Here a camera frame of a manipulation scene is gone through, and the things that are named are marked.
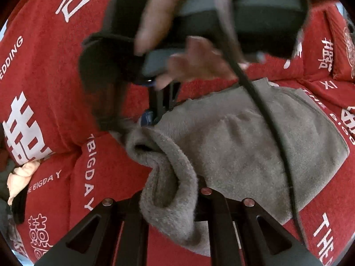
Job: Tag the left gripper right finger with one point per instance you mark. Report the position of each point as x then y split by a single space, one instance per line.
243 233

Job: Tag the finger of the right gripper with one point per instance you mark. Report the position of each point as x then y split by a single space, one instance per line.
160 102

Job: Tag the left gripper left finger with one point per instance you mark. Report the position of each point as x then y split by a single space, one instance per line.
113 233

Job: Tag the grey sweater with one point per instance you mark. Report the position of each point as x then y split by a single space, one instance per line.
224 138

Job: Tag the person's right hand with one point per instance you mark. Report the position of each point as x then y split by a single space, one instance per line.
199 61

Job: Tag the red embroidered sofa cover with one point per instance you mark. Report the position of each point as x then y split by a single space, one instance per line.
42 106

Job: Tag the black cloth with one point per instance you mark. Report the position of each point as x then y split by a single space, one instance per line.
19 205

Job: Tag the peach cloth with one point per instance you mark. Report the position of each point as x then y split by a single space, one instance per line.
20 178

